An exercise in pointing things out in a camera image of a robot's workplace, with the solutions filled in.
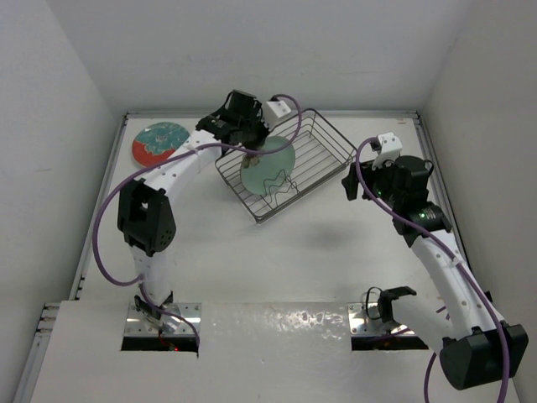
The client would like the metal base plate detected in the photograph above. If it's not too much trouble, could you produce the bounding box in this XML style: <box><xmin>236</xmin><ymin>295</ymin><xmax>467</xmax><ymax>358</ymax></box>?
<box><xmin>347</xmin><ymin>302</ymin><xmax>415</xmax><ymax>338</ymax></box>
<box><xmin>123</xmin><ymin>302</ymin><xmax>201</xmax><ymax>338</ymax></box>

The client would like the purple cable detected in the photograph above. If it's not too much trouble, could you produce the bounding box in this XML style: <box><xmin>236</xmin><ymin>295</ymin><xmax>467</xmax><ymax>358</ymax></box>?
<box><xmin>92</xmin><ymin>93</ymin><xmax>303</xmax><ymax>339</ymax></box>
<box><xmin>355</xmin><ymin>137</ymin><xmax>511</xmax><ymax>403</ymax></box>

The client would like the grey wire dish rack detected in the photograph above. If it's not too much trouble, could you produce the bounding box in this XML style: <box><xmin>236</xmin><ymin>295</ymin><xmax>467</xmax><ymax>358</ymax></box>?
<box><xmin>215</xmin><ymin>108</ymin><xmax>354</xmax><ymax>223</ymax></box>

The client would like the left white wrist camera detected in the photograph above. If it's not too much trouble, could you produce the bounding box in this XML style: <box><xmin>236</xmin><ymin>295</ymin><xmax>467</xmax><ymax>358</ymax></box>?
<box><xmin>262</xmin><ymin>100</ymin><xmax>292</xmax><ymax>130</ymax></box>

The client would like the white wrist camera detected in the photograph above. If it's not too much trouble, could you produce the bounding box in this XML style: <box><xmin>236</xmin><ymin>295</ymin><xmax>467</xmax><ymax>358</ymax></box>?
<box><xmin>262</xmin><ymin>100</ymin><xmax>292</xmax><ymax>130</ymax></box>
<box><xmin>372</xmin><ymin>132</ymin><xmax>403</xmax><ymax>170</ymax></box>

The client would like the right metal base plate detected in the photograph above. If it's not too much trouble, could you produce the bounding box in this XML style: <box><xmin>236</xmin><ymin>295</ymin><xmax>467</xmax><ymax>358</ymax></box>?
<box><xmin>347</xmin><ymin>302</ymin><xmax>415</xmax><ymax>338</ymax></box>

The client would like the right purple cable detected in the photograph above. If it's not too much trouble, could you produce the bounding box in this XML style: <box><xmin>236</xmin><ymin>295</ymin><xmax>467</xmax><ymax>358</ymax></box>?
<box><xmin>355</xmin><ymin>137</ymin><xmax>511</xmax><ymax>403</ymax></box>

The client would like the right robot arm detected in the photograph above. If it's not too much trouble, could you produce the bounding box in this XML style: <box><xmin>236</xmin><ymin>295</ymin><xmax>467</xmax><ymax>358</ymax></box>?
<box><xmin>341</xmin><ymin>155</ymin><xmax>529</xmax><ymax>395</ymax></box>

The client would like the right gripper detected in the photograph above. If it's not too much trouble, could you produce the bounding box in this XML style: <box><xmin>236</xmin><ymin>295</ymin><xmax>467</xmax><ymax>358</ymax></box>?
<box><xmin>341</xmin><ymin>154</ymin><xmax>402</xmax><ymax>208</ymax></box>

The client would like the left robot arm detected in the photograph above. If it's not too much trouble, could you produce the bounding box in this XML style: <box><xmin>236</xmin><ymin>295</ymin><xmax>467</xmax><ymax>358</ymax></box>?
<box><xmin>117</xmin><ymin>90</ymin><xmax>269</xmax><ymax>309</ymax></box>

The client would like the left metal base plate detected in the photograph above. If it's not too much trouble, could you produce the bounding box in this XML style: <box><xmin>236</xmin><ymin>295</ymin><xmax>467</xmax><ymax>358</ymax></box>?
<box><xmin>123</xmin><ymin>302</ymin><xmax>201</xmax><ymax>338</ymax></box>

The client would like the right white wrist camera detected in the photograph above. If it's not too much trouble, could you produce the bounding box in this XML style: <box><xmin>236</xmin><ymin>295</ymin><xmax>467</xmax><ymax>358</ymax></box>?
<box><xmin>372</xmin><ymin>132</ymin><xmax>403</xmax><ymax>170</ymax></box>

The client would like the red and teal plate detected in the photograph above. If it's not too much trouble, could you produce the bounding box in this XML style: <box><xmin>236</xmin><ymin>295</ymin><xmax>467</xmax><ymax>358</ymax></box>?
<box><xmin>131</xmin><ymin>122</ymin><xmax>190</xmax><ymax>167</ymax></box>

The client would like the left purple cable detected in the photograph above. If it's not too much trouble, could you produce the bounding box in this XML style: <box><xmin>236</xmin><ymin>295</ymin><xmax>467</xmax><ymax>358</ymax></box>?
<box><xmin>92</xmin><ymin>93</ymin><xmax>303</xmax><ymax>339</ymax></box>

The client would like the green flower plate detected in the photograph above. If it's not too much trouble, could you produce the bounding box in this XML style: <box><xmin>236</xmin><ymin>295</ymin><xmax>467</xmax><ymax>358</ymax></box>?
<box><xmin>240</xmin><ymin>136</ymin><xmax>295</xmax><ymax>196</ymax></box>

